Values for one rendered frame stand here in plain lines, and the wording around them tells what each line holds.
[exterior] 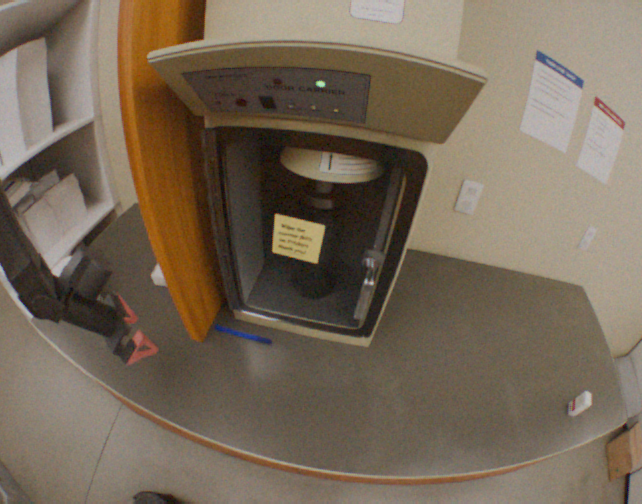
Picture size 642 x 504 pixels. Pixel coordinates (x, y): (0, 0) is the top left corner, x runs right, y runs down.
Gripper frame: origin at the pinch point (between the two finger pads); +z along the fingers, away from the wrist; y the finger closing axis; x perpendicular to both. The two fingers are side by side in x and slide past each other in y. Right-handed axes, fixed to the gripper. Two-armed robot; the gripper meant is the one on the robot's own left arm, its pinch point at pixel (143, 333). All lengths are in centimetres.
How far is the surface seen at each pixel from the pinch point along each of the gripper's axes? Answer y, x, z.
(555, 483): -197, -9, 125
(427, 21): -28, -55, -28
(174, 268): -2.7, -15.7, -5.1
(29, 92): 98, -15, -54
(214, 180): -5.4, -30.6, -12.4
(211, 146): -5.4, -33.3, -17.2
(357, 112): -25, -42, -20
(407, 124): -29, -44, -19
